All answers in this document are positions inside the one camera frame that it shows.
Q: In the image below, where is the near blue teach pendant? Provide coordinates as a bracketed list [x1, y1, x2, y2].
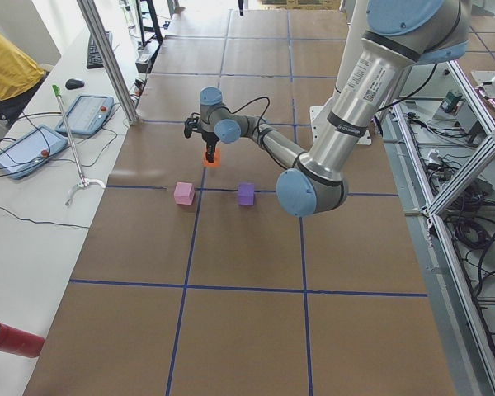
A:
[0, 125, 68, 180]

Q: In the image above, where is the blue teach pendant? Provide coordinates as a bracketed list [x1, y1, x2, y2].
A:
[65, 94, 115, 137]
[0, 125, 68, 180]

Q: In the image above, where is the black keyboard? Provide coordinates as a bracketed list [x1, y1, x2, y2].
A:
[86, 35, 104, 69]

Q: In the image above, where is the reacher grabber stick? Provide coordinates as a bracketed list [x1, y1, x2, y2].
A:
[52, 84, 106, 206]

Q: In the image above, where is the black computer mouse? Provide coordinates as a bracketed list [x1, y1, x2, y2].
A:
[65, 78, 85, 90]

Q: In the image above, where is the aluminium frame post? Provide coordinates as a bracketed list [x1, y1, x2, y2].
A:
[77, 0, 139, 125]

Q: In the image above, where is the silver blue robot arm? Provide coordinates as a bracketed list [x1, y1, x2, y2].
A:
[184, 1, 472, 217]

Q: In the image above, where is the pink foam cube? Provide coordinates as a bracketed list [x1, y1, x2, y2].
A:
[173, 181, 195, 205]

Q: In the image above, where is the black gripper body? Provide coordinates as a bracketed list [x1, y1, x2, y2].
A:
[201, 131, 219, 152]

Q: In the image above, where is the far blue teach pendant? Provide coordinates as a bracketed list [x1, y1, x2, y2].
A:
[65, 94, 115, 137]

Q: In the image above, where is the person in yellow shirt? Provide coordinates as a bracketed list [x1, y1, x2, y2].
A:
[0, 34, 49, 125]

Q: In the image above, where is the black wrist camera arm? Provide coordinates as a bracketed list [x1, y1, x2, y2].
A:
[184, 115, 201, 139]

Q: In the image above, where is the aluminium frame rail structure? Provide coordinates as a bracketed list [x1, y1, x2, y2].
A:
[375, 40, 495, 396]

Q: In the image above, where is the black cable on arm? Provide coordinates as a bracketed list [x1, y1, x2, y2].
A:
[229, 96, 271, 129]

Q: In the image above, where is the red cylinder tube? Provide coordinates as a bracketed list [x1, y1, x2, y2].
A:
[0, 323, 45, 358]

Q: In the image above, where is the purple foam cube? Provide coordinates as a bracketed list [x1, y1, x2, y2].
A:
[237, 182, 255, 206]

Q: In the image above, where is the orange foam cube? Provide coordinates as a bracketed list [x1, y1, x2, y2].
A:
[203, 148, 221, 168]

